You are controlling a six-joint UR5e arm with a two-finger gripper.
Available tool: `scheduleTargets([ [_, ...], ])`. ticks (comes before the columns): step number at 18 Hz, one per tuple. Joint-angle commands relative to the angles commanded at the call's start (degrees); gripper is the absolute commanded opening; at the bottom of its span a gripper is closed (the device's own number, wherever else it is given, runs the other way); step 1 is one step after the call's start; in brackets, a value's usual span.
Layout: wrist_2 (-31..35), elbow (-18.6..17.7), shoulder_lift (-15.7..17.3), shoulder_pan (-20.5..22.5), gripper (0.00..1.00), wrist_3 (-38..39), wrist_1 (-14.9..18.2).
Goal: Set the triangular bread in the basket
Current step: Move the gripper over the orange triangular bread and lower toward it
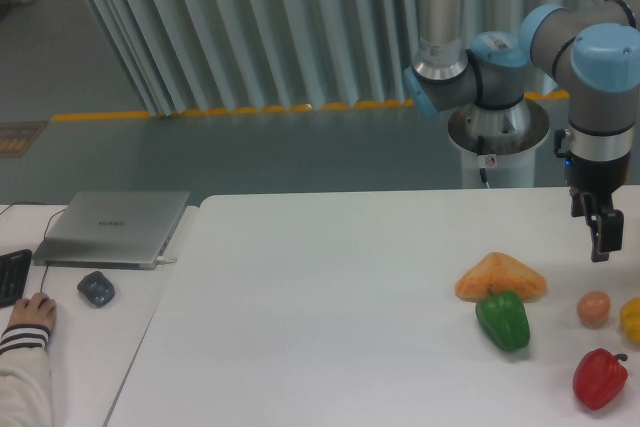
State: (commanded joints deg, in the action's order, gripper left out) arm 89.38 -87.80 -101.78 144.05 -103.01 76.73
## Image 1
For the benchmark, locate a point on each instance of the green bell pepper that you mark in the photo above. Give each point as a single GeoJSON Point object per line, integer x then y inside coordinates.
{"type": "Point", "coordinates": [502, 317]}

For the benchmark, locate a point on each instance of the white folding partition screen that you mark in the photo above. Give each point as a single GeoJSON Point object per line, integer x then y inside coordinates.
{"type": "Point", "coordinates": [233, 54]}

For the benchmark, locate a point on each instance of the person's hand on mouse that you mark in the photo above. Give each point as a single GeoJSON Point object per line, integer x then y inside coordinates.
{"type": "Point", "coordinates": [39, 311]}

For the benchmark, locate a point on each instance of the forearm in white striped sleeve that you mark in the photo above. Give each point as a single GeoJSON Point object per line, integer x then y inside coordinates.
{"type": "Point", "coordinates": [25, 377]}

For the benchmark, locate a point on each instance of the white usb plug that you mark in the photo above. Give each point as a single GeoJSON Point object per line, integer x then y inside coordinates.
{"type": "Point", "coordinates": [164, 261]}

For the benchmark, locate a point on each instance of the black keyboard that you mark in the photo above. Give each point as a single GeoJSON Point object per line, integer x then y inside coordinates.
{"type": "Point", "coordinates": [14, 270]}

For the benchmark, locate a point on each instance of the brown egg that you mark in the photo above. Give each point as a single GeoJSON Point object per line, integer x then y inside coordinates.
{"type": "Point", "coordinates": [593, 308]}

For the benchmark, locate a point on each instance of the orange triangular bread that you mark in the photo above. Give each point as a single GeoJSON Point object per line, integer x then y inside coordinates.
{"type": "Point", "coordinates": [497, 273]}

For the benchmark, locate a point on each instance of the yellow bell pepper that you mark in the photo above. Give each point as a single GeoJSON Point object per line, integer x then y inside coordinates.
{"type": "Point", "coordinates": [630, 320]}

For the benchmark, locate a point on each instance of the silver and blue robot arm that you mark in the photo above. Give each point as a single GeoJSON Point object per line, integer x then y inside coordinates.
{"type": "Point", "coordinates": [593, 54]}

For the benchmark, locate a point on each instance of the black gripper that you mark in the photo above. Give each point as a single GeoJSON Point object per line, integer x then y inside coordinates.
{"type": "Point", "coordinates": [592, 184]}

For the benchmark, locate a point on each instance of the red bell pepper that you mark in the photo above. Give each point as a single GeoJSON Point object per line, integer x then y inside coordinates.
{"type": "Point", "coordinates": [599, 378]}

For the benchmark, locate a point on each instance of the silver closed laptop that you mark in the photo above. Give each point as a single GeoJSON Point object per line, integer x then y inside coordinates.
{"type": "Point", "coordinates": [113, 229]}

